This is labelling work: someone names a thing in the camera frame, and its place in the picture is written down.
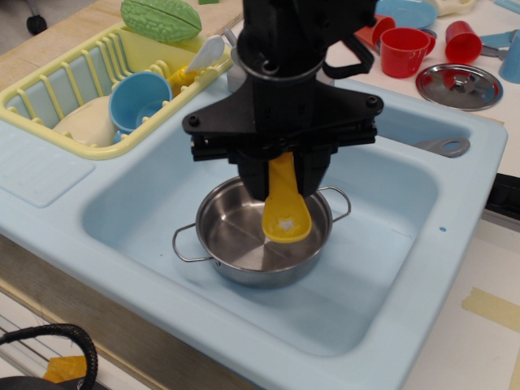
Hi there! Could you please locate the red cup lying down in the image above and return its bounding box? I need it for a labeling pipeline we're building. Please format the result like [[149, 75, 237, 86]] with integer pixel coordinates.
[[355, 14, 397, 50]]

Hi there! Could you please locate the yellow utensil in rack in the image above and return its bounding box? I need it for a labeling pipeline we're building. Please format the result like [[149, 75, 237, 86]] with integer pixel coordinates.
[[167, 66, 206, 98]]

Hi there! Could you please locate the beige masking tape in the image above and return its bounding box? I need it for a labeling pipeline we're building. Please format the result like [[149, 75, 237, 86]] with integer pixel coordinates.
[[461, 288, 519, 333]]

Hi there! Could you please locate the green bitter melon toy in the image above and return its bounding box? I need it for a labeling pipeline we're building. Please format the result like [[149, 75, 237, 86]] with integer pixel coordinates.
[[120, 0, 202, 43]]

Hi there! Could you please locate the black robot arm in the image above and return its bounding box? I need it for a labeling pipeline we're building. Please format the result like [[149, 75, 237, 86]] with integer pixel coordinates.
[[183, 1, 384, 201]]

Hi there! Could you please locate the light blue toy sink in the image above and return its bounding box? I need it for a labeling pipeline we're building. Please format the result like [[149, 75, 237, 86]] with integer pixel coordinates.
[[1, 77, 508, 389]]

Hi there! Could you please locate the grey utensil handle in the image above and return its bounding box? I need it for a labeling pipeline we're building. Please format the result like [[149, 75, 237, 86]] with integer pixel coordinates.
[[414, 137, 470, 158]]

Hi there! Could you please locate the yellow dish rack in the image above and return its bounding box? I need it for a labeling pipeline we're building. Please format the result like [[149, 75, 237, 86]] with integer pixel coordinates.
[[1, 23, 232, 160]]

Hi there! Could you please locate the black device at edge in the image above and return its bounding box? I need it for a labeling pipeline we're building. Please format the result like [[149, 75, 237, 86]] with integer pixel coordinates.
[[485, 173, 520, 220]]

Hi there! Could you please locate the blue plastic plate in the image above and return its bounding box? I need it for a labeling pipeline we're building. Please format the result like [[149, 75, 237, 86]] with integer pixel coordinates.
[[375, 0, 438, 28]]

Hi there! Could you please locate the yellow tape piece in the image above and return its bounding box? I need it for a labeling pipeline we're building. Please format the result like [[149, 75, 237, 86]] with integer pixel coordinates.
[[43, 356, 87, 384]]

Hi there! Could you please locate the small steel pot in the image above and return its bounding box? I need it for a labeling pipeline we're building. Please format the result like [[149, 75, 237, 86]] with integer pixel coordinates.
[[172, 177, 352, 288]]

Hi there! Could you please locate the grey toy faucet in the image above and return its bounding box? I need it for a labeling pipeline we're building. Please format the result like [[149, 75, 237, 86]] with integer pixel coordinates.
[[223, 28, 335, 93]]

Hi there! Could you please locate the red cup at right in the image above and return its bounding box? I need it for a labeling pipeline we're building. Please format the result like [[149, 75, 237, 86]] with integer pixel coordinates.
[[444, 20, 483, 64]]

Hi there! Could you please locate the cream plastic plate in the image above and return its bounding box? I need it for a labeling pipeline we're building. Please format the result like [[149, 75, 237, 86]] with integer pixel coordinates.
[[53, 96, 118, 147]]

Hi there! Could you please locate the steel pot lid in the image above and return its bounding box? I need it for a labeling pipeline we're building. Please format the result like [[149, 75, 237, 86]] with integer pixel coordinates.
[[415, 64, 504, 111]]

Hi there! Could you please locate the black chair caster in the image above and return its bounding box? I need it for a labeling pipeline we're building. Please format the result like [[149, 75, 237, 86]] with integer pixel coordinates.
[[26, 15, 47, 36]]

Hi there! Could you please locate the black braided cable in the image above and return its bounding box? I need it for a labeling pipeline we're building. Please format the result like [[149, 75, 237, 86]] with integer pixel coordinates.
[[0, 323, 100, 390]]

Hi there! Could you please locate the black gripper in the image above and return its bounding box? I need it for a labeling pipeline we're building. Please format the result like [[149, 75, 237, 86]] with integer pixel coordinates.
[[182, 78, 384, 200]]

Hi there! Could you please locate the red cup with handle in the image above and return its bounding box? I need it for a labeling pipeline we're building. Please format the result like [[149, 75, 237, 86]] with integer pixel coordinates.
[[379, 27, 436, 78]]

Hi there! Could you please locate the blue plastic cup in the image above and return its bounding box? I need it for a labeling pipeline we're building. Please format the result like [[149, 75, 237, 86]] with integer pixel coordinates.
[[108, 71, 174, 134]]

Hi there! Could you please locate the yellow dish brush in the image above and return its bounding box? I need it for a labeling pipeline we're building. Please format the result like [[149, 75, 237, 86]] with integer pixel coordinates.
[[262, 152, 312, 244]]

